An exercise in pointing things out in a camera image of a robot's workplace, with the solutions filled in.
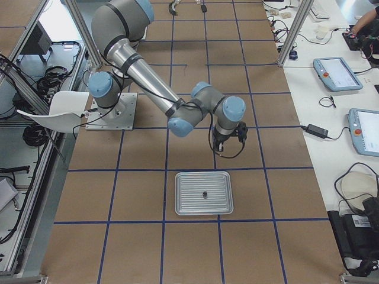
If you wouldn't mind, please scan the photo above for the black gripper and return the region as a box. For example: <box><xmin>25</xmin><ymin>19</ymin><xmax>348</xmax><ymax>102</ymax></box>
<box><xmin>212</xmin><ymin>127</ymin><xmax>237</xmax><ymax>154</ymax></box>

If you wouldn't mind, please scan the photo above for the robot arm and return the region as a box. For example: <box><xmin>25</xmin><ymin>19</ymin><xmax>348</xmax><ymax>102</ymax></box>
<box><xmin>88</xmin><ymin>1</ymin><xmax>248</xmax><ymax>154</ymax></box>

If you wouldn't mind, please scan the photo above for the black power adapter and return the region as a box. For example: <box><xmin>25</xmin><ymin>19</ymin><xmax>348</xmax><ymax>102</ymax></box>
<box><xmin>300</xmin><ymin>124</ymin><xmax>328</xmax><ymax>139</ymax></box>

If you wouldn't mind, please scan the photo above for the upper teach pendant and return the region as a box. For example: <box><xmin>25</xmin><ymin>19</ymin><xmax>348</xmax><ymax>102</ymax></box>
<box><xmin>313</xmin><ymin>57</ymin><xmax>363</xmax><ymax>92</ymax></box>

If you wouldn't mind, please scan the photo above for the teach pendant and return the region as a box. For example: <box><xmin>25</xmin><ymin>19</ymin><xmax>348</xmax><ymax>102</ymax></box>
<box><xmin>313</xmin><ymin>57</ymin><xmax>363</xmax><ymax>92</ymax></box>
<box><xmin>348</xmin><ymin>108</ymin><xmax>378</xmax><ymax>157</ymax></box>

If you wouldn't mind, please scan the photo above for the dark brake shoe part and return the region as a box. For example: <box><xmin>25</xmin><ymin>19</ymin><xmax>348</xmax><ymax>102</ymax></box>
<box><xmin>168</xmin><ymin>0</ymin><xmax>181</xmax><ymax>16</ymax></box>

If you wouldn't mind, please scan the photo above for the lower teach pendant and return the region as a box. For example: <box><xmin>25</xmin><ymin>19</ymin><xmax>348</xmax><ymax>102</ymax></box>
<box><xmin>348</xmin><ymin>108</ymin><xmax>378</xmax><ymax>157</ymax></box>

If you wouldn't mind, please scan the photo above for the white paper cup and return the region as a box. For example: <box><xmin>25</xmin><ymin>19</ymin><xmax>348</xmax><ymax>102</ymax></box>
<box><xmin>315</xmin><ymin>24</ymin><xmax>330</xmax><ymax>40</ymax></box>

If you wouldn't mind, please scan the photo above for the white plastic chair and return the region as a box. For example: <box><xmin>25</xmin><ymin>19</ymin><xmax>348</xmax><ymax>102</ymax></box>
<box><xmin>17</xmin><ymin>91</ymin><xmax>89</xmax><ymax>133</ymax></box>

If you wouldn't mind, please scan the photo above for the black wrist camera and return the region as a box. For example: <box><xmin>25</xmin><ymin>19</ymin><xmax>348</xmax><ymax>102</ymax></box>
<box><xmin>237</xmin><ymin>121</ymin><xmax>248</xmax><ymax>144</ymax></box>

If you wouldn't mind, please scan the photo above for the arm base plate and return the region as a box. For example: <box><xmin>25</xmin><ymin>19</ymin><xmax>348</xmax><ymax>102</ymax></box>
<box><xmin>85</xmin><ymin>93</ymin><xmax>138</xmax><ymax>131</ymax></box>

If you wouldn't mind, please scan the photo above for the black cable on desk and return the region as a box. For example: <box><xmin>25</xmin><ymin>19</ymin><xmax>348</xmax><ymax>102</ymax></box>
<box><xmin>319</xmin><ymin>96</ymin><xmax>336</xmax><ymax>109</ymax></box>

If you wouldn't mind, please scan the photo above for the aluminium frame post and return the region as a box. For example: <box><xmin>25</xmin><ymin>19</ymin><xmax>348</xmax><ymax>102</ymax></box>
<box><xmin>277</xmin><ymin>0</ymin><xmax>314</xmax><ymax>67</ymax></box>

